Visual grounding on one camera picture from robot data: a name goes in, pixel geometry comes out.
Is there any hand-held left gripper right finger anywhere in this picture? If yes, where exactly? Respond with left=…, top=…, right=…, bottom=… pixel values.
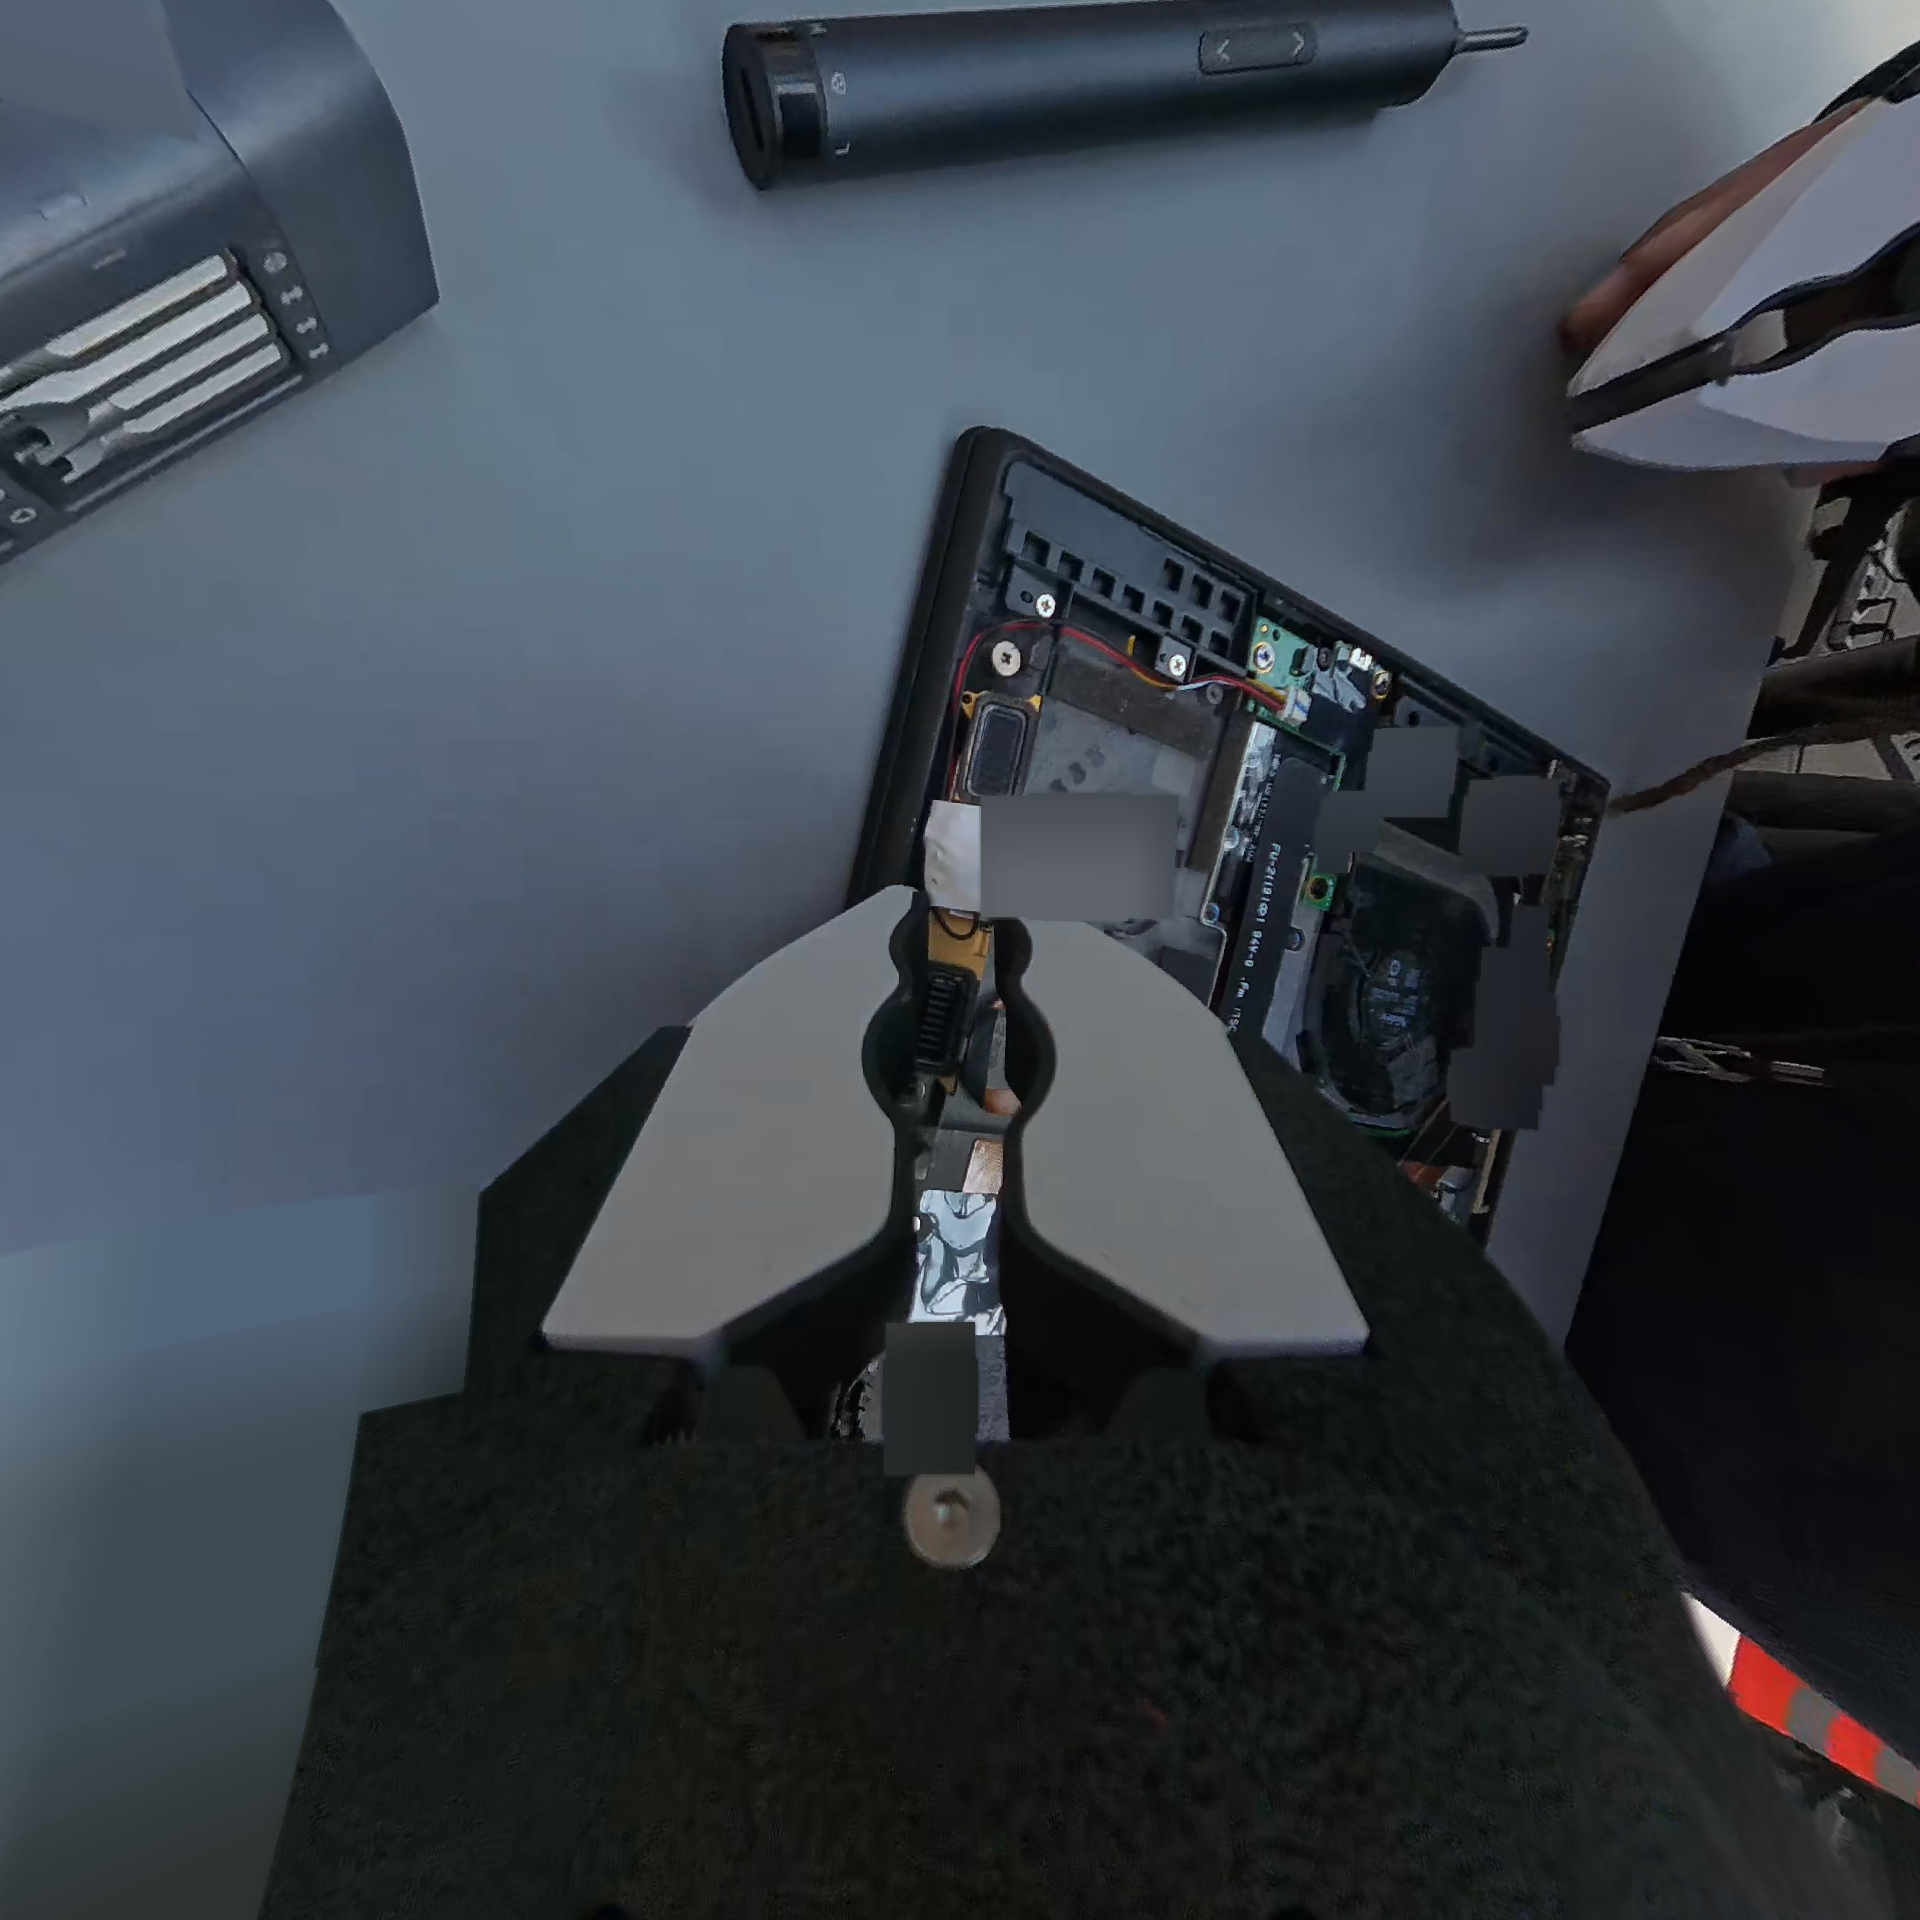
left=997, top=913, right=1374, bottom=1368

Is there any red white striped strap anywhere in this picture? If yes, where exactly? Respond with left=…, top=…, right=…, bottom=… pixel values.
left=1678, top=1592, right=1920, bottom=1808

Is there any dark grey electric screwdriver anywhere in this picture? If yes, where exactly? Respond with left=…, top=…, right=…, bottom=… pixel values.
left=720, top=0, right=1531, bottom=194

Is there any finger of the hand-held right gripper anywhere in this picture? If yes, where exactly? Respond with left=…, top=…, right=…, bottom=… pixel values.
left=1564, top=89, right=1920, bottom=404
left=1568, top=317, right=1920, bottom=479

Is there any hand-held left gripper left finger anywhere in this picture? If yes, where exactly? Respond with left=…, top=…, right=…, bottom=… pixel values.
left=537, top=884, right=921, bottom=1368

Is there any person's right hand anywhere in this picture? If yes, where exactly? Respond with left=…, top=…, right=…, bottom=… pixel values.
left=1557, top=137, right=1809, bottom=353

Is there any dark grey bit tray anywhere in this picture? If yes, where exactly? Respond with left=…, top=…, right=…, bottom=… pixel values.
left=0, top=0, right=444, bottom=570

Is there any black laptop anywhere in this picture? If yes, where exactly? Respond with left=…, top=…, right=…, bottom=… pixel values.
left=843, top=425, right=1616, bottom=1256

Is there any black buckle strap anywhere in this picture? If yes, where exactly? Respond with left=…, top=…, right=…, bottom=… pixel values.
left=1651, top=1031, right=1835, bottom=1087

